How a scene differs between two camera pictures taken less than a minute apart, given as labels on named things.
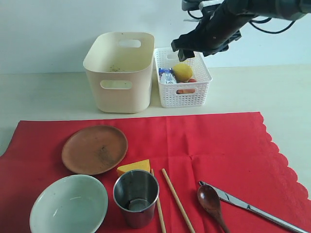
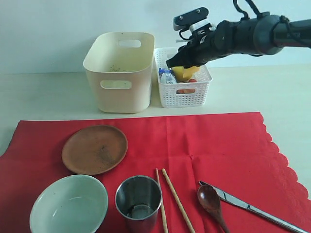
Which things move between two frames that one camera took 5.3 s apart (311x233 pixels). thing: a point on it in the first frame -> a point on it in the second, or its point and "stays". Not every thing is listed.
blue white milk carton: [166, 75] stays
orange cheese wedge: [144, 165] -> [188, 72]
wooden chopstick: [159, 210] -> [162, 207]
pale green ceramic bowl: [73, 204] stays
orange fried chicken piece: [185, 91] stays
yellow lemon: [183, 72] stays
